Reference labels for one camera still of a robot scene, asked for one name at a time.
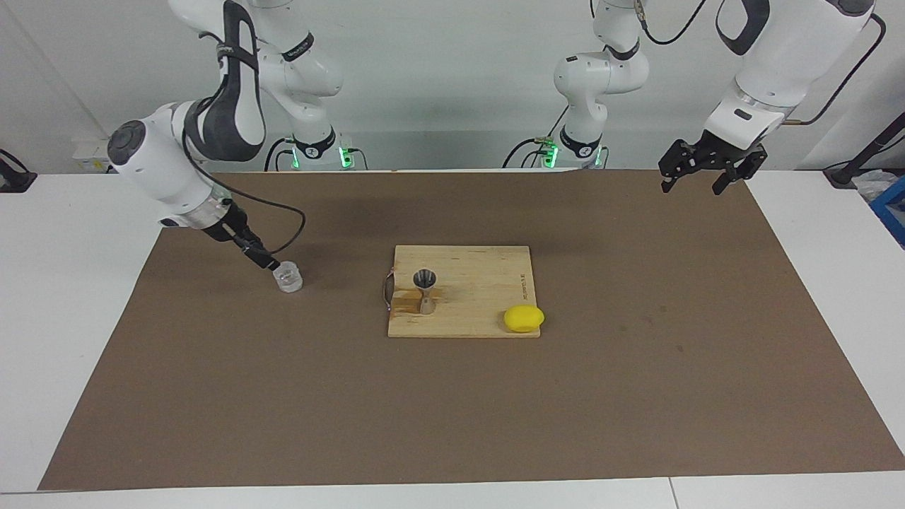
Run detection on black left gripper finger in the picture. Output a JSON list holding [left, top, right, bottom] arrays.
[[660, 140, 697, 193], [713, 148, 768, 195]]

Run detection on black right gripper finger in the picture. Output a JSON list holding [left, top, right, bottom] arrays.
[[240, 237, 282, 271]]

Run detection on small clear glass cup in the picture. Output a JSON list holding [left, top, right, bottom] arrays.
[[274, 261, 303, 293]]

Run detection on metal jigger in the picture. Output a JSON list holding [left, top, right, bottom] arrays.
[[413, 269, 443, 315]]

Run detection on brown table mat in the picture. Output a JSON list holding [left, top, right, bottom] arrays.
[[37, 170, 905, 491]]

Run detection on clear plastic bag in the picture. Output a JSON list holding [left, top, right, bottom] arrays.
[[852, 170, 897, 202]]

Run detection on black stand pole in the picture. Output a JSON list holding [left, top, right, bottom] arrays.
[[824, 112, 905, 188]]

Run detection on blue box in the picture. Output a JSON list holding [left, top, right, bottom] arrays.
[[870, 177, 905, 248]]

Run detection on yellow lemon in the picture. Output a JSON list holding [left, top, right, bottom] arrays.
[[503, 305, 546, 333]]

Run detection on wooden cutting board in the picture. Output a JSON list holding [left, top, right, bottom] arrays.
[[384, 245, 542, 339]]

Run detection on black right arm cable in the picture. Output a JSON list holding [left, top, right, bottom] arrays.
[[182, 106, 306, 255]]

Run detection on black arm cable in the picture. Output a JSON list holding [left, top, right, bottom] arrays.
[[633, 0, 886, 127], [182, 106, 306, 255]]

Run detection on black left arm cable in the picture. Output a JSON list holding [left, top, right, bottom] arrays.
[[633, 0, 886, 127]]

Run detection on white wall socket box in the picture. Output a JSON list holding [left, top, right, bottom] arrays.
[[73, 139, 117, 172]]

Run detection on black left base cable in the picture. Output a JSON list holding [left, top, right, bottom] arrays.
[[502, 106, 570, 169]]

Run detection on black clamp mount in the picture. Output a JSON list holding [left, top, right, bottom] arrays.
[[0, 150, 37, 193]]

